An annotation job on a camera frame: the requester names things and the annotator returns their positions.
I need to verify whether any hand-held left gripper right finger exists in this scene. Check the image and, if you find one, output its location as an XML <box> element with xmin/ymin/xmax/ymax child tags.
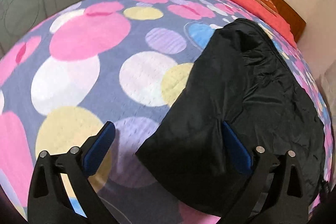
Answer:
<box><xmin>222</xmin><ymin>121</ymin><xmax>310</xmax><ymax>224</ymax></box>

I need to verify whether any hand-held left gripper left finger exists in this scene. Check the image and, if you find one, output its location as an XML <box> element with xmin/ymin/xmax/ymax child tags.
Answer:
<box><xmin>28</xmin><ymin>121</ymin><xmax>116</xmax><ymax>224</ymax></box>

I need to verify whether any black puffer jacket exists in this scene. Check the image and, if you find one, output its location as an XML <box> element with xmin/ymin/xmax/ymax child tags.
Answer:
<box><xmin>135</xmin><ymin>18</ymin><xmax>326</xmax><ymax>216</ymax></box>

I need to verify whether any colourful dotted bedspread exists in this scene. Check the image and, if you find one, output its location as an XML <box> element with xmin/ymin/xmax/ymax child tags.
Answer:
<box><xmin>0</xmin><ymin>0</ymin><xmax>334</xmax><ymax>224</ymax></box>

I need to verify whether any red pillow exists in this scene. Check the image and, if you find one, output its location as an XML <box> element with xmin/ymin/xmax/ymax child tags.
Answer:
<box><xmin>217</xmin><ymin>0</ymin><xmax>297</xmax><ymax>42</ymax></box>

